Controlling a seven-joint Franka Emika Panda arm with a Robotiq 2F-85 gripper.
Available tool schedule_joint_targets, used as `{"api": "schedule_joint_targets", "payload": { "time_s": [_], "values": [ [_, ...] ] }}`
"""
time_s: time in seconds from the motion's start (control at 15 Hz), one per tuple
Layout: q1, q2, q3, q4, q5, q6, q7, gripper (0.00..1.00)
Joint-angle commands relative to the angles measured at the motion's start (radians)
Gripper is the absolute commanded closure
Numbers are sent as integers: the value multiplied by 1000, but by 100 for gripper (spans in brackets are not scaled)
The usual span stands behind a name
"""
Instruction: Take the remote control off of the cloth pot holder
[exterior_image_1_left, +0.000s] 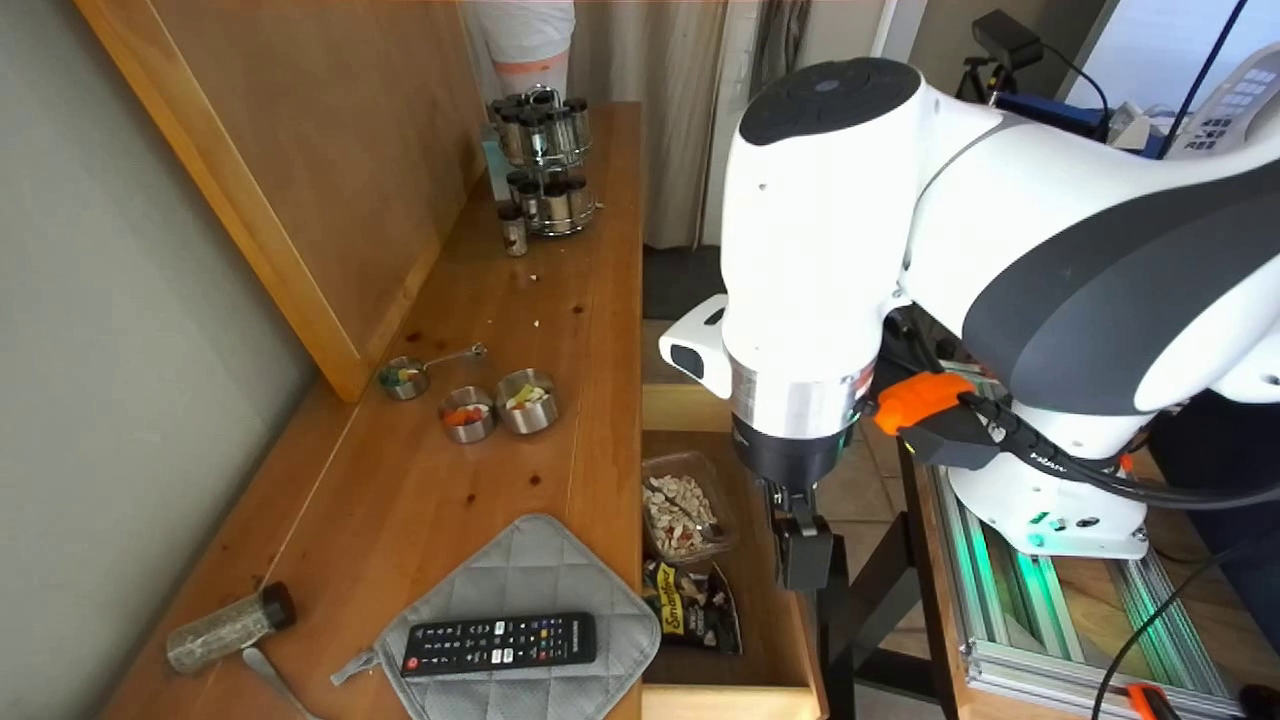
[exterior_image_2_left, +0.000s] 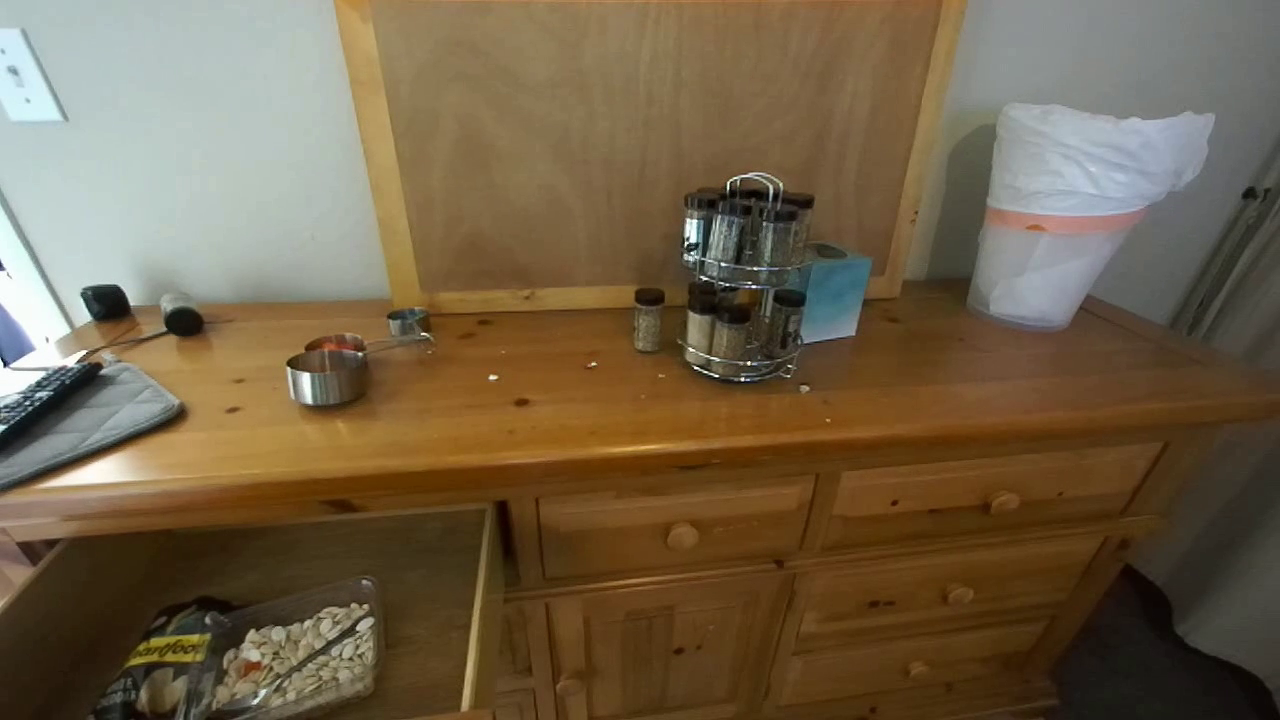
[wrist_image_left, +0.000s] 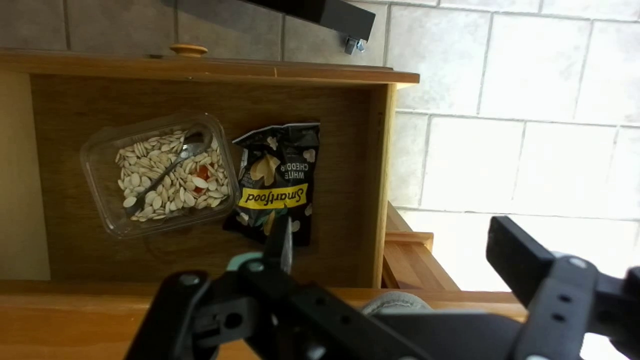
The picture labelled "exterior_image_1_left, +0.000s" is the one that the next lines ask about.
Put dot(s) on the white desk telephone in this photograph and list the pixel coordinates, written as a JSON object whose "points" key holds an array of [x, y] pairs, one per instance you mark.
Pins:
{"points": [[1235, 100]]}

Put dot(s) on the heap of green candies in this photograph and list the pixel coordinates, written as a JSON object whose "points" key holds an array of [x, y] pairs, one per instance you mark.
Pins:
{"points": [[400, 377]]}

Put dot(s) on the grey quilted pot holder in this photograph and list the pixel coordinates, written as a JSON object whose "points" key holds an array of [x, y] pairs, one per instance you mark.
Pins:
{"points": [[530, 565]]}

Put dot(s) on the bunch of spice jars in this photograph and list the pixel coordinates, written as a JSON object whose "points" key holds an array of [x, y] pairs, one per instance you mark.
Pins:
{"points": [[550, 200]]}

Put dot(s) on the heap of nuts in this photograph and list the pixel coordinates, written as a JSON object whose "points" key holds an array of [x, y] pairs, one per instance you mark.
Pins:
{"points": [[675, 515]]}

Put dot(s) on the heap of orange candies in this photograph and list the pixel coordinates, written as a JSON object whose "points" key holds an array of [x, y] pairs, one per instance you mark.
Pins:
{"points": [[464, 413]]}

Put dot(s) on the small steel measuring cup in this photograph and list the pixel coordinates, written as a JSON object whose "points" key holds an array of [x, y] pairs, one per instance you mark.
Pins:
{"points": [[467, 427]]}

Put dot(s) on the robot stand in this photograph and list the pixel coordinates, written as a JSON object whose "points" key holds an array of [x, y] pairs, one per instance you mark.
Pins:
{"points": [[1010, 620]]}

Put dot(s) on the camera on tripod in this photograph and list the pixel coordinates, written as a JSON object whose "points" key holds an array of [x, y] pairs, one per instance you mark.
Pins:
{"points": [[1005, 40]]}

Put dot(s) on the small spice jar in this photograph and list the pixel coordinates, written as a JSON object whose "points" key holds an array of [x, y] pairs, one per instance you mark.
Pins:
{"points": [[514, 233]]}

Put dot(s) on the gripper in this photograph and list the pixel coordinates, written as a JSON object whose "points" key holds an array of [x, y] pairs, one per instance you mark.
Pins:
{"points": [[792, 455]]}

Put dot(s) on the wooden drawer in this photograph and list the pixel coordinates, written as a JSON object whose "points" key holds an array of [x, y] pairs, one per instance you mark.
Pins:
{"points": [[770, 630]]}

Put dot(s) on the wooden board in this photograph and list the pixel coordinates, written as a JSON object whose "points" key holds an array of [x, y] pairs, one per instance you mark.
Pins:
{"points": [[330, 160]]}

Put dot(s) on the blue box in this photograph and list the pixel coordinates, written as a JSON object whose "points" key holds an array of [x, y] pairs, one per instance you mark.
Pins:
{"points": [[1050, 112]]}

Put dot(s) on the glass spice jar black cap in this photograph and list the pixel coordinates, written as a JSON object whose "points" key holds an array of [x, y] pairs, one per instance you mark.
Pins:
{"points": [[225, 630]]}

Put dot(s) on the black snack bag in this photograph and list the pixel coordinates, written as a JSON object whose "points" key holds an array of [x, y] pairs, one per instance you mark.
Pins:
{"points": [[695, 605]]}

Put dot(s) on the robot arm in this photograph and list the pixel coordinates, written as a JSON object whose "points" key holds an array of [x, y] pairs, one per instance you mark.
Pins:
{"points": [[830, 260]]}

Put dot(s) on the heap of yellow white candies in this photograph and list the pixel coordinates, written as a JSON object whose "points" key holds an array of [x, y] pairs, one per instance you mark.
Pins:
{"points": [[527, 396]]}

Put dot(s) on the chrome spice rack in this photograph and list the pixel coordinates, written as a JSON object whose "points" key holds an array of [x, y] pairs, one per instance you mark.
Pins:
{"points": [[545, 150]]}

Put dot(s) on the large steel measuring cup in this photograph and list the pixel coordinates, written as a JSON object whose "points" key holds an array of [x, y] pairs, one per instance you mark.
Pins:
{"points": [[527, 415]]}

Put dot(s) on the black remote control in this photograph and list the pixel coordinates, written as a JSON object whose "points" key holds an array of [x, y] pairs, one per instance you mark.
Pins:
{"points": [[500, 643]]}

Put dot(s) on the dark floor mat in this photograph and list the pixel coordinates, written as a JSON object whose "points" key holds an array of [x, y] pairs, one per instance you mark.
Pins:
{"points": [[680, 282]]}

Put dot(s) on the beige curtain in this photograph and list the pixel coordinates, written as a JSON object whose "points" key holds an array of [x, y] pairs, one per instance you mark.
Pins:
{"points": [[650, 120]]}

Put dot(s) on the clear plastic tub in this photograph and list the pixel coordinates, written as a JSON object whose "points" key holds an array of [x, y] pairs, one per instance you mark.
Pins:
{"points": [[725, 500]]}

